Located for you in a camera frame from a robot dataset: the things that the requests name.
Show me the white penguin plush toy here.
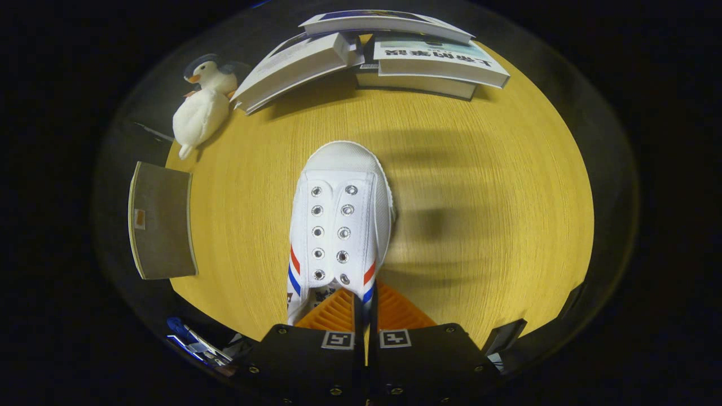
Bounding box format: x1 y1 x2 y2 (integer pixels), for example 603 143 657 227
172 54 252 160

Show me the white canvas shoe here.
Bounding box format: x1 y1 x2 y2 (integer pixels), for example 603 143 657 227
286 141 395 328

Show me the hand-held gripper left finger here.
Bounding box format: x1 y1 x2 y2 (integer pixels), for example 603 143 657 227
245 286 367 406

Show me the blue cover book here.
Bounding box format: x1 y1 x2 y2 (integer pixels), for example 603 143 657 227
298 10 476 46

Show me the thick teal cover book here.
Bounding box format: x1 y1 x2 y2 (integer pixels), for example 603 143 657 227
372 34 511 89

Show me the thick plain white book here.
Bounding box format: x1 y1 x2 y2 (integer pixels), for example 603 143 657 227
354 67 479 101

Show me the grey fabric storage box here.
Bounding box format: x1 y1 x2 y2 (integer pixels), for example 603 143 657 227
129 162 199 280

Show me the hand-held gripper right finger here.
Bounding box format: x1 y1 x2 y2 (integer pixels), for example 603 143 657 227
369 281 504 406

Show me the white rack with clutter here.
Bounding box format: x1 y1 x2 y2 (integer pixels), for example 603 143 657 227
165 316 246 377

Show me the white book with dark photo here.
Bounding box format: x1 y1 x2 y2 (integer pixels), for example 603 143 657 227
230 32 366 115

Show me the black rectangular object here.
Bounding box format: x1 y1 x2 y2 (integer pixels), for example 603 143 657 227
481 317 529 373

